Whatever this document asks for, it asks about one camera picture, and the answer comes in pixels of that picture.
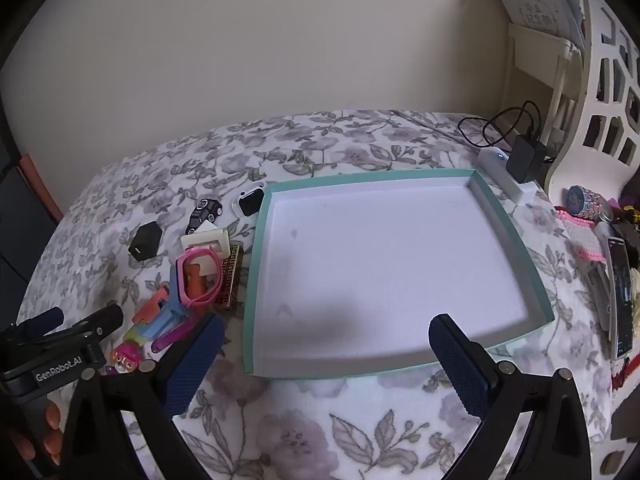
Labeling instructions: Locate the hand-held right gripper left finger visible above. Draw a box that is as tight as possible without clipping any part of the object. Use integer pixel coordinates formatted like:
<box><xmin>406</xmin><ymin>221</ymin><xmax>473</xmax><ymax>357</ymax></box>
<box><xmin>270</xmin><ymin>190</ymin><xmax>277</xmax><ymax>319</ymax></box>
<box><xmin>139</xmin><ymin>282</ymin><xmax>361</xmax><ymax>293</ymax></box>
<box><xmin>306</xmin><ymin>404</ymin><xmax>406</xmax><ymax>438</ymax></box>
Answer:
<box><xmin>59</xmin><ymin>312</ymin><xmax>226</xmax><ymax>480</ymax></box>

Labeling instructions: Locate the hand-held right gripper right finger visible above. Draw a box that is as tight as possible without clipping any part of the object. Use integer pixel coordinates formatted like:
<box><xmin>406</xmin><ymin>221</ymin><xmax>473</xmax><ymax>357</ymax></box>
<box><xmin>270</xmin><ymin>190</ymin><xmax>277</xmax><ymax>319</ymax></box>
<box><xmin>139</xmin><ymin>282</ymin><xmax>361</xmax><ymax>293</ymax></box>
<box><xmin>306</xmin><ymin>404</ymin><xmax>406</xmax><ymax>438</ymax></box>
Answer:
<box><xmin>429</xmin><ymin>313</ymin><xmax>608</xmax><ymax>480</ymax></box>

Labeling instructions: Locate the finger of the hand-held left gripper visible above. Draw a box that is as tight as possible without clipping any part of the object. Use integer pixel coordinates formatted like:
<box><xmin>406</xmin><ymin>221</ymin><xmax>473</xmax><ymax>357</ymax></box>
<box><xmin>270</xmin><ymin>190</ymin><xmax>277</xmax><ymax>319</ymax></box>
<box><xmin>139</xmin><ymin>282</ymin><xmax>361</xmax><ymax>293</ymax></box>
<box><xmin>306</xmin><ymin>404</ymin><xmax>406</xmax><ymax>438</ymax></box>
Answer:
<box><xmin>64</xmin><ymin>304</ymin><xmax>124</xmax><ymax>347</ymax></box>
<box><xmin>9</xmin><ymin>307</ymin><xmax>66</xmax><ymax>335</ymax></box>

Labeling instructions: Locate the orange and blue toy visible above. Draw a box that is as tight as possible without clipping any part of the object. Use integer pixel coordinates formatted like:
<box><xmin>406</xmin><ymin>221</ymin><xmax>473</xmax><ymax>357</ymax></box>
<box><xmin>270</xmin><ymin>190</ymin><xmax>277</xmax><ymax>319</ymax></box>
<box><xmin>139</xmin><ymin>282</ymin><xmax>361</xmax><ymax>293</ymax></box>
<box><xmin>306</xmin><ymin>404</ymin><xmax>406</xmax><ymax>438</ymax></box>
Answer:
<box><xmin>122</xmin><ymin>262</ymin><xmax>212</xmax><ymax>347</ymax></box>

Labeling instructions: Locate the pink smartwatch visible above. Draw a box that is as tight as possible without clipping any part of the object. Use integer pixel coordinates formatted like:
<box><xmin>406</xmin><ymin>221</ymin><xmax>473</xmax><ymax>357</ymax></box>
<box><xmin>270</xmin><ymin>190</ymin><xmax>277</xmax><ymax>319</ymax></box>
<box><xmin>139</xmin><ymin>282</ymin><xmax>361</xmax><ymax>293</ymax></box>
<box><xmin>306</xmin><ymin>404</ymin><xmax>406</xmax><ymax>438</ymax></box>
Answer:
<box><xmin>174</xmin><ymin>247</ymin><xmax>222</xmax><ymax>307</ymax></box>

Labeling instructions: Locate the black charger cube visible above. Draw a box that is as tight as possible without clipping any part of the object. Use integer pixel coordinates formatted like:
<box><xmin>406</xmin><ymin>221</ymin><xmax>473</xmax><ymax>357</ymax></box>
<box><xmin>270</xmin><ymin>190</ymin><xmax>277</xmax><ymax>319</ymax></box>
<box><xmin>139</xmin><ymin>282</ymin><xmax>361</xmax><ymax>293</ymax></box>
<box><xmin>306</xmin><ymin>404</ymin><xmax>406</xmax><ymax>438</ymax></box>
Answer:
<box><xmin>128</xmin><ymin>221</ymin><xmax>165</xmax><ymax>261</ymax></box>

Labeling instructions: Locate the white square plastic case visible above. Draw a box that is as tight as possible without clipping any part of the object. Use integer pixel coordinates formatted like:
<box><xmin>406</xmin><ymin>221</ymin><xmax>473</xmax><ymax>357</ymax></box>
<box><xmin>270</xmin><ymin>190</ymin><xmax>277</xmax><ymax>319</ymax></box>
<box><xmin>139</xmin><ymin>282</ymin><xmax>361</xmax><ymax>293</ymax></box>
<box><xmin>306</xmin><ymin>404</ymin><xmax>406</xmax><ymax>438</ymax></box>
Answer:
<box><xmin>181</xmin><ymin>227</ymin><xmax>232</xmax><ymax>261</ymax></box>

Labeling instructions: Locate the teal shallow cardboard box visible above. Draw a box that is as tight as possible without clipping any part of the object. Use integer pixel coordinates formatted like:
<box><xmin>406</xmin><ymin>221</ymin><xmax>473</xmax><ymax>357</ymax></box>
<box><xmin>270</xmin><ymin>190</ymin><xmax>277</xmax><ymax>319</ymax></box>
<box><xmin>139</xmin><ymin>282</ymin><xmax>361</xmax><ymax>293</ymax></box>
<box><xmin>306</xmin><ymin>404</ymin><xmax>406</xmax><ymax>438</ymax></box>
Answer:
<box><xmin>243</xmin><ymin>167</ymin><xmax>555</xmax><ymax>380</ymax></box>

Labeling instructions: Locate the black toy car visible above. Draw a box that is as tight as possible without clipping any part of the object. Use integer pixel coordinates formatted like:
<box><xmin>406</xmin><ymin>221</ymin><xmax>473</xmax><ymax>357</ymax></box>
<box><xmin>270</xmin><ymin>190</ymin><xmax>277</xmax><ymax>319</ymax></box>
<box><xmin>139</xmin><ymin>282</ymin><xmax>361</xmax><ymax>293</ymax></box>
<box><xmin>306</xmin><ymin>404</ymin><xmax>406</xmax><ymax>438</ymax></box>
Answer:
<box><xmin>185</xmin><ymin>199</ymin><xmax>224</xmax><ymax>236</ymax></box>

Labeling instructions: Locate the white smartwatch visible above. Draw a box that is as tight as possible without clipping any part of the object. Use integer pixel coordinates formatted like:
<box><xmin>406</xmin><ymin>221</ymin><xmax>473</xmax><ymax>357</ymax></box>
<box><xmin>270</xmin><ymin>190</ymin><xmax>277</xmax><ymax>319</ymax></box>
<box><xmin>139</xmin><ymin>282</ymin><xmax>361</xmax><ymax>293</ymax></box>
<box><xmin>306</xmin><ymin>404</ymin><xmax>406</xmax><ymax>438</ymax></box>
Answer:
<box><xmin>234</xmin><ymin>180</ymin><xmax>268</xmax><ymax>218</ymax></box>

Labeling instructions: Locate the person's left hand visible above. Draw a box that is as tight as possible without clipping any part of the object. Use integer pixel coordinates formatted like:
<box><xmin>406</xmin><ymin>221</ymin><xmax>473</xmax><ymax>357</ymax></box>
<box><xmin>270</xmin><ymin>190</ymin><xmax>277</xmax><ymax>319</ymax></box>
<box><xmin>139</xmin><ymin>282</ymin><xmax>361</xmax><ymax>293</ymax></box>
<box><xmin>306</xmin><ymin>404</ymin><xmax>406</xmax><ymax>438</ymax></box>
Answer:
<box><xmin>10</xmin><ymin>402</ymin><xmax>63</xmax><ymax>467</ymax></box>

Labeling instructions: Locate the purple plastic strip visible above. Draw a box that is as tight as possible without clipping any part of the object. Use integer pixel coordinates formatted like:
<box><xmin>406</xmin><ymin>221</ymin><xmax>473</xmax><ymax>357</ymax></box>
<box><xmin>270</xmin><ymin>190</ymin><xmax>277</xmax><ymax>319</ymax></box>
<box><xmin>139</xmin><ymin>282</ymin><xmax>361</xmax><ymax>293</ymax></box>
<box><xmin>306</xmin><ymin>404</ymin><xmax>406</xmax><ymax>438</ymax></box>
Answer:
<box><xmin>151</xmin><ymin>317</ymin><xmax>201</xmax><ymax>354</ymax></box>

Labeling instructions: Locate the dark cabinet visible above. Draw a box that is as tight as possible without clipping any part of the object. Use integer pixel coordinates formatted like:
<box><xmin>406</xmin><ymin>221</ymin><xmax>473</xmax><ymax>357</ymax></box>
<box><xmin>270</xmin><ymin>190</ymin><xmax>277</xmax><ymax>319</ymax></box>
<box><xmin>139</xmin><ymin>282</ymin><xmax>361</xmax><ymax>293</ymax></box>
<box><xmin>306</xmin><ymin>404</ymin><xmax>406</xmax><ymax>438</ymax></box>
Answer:
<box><xmin>0</xmin><ymin>100</ymin><xmax>51</xmax><ymax>331</ymax></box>

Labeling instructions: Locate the floral blanket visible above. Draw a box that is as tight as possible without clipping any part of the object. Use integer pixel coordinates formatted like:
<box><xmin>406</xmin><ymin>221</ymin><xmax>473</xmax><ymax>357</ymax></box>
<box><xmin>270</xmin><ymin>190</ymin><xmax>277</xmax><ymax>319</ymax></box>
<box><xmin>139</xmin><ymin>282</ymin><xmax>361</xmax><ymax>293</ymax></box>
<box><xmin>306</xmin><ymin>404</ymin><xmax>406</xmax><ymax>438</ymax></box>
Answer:
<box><xmin>15</xmin><ymin>110</ymin><xmax>623</xmax><ymax>480</ymax></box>

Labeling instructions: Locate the orange board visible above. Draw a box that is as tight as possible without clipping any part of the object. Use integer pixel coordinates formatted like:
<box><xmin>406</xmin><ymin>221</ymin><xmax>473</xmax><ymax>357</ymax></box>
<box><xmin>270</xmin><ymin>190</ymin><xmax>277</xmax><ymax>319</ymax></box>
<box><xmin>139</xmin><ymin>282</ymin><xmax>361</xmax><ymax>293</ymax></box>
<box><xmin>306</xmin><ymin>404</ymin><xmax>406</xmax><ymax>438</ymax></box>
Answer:
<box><xmin>15</xmin><ymin>152</ymin><xmax>66</xmax><ymax>223</ymax></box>

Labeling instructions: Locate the black phone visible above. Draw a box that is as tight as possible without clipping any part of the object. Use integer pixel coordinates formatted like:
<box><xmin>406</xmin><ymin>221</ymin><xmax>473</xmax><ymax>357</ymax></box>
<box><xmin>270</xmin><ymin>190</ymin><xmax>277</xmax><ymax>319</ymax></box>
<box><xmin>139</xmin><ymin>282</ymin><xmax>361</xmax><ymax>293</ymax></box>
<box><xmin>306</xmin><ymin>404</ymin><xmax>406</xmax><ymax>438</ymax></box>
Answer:
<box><xmin>605</xmin><ymin>236</ymin><xmax>635</xmax><ymax>361</ymax></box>

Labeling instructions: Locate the pink white beaded pouch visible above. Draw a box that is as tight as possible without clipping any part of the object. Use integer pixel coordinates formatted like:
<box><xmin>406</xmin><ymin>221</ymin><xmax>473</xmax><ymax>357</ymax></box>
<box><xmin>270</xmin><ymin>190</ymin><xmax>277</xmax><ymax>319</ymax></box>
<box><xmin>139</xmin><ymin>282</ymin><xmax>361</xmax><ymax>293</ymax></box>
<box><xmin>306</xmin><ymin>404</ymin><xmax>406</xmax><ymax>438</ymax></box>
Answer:
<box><xmin>555</xmin><ymin>205</ymin><xmax>609</xmax><ymax>262</ymax></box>

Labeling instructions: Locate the white power strip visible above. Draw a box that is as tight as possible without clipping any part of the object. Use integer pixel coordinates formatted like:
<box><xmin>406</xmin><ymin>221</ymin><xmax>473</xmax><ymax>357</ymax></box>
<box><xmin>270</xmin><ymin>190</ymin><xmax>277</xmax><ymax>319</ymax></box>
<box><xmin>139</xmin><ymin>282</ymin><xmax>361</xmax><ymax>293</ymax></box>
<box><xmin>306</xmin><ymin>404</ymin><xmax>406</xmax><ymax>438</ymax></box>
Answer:
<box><xmin>477</xmin><ymin>147</ymin><xmax>538</xmax><ymax>206</ymax></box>

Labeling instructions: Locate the silver blue-faced wristwatch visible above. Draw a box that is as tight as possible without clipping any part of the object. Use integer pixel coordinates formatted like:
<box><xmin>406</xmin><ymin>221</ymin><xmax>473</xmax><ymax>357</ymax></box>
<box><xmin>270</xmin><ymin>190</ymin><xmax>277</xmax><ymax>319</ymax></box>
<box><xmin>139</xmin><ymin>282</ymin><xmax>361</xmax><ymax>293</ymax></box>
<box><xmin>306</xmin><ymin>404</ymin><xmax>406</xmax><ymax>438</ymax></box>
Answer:
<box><xmin>566</xmin><ymin>185</ymin><xmax>615</xmax><ymax>223</ymax></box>

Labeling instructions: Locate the white cutout headboard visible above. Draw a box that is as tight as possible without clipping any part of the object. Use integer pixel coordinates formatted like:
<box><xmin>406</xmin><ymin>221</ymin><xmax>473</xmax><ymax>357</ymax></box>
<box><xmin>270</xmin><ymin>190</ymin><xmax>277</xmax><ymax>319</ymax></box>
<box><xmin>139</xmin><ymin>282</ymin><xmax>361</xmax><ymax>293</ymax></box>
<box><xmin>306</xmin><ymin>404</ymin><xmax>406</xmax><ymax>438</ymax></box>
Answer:
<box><xmin>545</xmin><ymin>0</ymin><xmax>640</xmax><ymax>202</ymax></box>

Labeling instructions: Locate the white shelf rack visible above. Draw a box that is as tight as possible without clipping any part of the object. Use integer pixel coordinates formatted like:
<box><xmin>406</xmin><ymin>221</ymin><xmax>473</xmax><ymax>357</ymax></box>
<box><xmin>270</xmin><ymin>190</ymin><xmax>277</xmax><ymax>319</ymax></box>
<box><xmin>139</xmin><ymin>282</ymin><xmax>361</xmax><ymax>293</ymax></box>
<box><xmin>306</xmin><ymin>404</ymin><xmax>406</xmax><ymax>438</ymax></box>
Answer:
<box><xmin>507</xmin><ymin>22</ymin><xmax>586</xmax><ymax>147</ymax></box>

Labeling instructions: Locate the stack of papers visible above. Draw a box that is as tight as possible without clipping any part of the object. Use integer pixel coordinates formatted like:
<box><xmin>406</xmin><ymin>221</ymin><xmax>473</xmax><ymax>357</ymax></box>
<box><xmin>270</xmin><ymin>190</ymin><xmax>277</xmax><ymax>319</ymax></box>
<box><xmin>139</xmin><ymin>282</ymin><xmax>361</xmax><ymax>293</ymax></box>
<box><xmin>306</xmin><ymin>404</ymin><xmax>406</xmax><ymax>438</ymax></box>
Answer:
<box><xmin>487</xmin><ymin>0</ymin><xmax>587</xmax><ymax>53</ymax></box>

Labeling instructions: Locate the black cable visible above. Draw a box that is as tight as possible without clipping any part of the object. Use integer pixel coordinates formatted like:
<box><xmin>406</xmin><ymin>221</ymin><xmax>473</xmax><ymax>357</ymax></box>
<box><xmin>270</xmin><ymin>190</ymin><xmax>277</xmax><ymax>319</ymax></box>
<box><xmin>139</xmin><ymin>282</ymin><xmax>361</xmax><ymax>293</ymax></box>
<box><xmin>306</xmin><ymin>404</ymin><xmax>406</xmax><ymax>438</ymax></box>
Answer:
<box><xmin>457</xmin><ymin>101</ymin><xmax>545</xmax><ymax>152</ymax></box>

